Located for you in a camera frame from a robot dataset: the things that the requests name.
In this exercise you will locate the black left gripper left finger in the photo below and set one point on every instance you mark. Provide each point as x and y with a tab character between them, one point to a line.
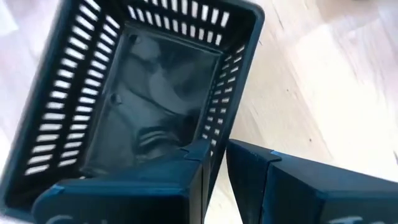
140	193

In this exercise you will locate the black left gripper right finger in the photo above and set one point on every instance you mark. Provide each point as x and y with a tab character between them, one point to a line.
295	193

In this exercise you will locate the black slotted plastic basket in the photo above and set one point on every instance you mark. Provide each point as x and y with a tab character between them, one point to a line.
155	77

